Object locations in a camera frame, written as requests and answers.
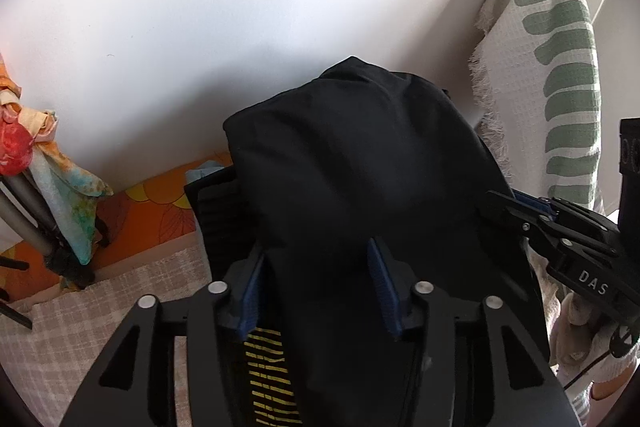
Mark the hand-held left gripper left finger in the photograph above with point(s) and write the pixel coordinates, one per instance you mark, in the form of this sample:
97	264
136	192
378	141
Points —
250	297

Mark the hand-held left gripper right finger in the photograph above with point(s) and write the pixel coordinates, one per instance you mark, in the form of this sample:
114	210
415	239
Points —
385	287

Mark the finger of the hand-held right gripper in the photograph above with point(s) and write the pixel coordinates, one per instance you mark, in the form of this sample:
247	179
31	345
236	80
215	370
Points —
520	219
565	213

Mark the black pants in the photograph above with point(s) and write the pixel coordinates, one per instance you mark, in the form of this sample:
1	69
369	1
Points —
360	157

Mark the person's right forearm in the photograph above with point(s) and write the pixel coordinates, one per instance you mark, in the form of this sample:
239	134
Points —
607	394

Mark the person's right hand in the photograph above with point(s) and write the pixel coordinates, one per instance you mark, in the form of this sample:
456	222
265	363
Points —
575	329

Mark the black yellow striped garment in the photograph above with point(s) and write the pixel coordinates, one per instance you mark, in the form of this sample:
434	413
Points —
220	217

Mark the orange floral bed sheet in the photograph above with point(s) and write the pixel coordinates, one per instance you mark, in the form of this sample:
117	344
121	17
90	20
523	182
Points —
150	217

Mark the light blue cloth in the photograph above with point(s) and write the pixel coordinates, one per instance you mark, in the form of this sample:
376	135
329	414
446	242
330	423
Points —
202	171

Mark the white green striped towel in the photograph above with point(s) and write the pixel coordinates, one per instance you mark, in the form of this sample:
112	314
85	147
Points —
565	57

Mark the beige plaid blanket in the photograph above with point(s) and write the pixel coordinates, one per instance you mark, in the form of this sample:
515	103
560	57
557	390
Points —
75	322

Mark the colourful floral cloth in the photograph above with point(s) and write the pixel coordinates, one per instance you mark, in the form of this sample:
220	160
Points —
65	187

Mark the black tripod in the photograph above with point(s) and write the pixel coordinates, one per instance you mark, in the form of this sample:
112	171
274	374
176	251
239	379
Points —
37	232

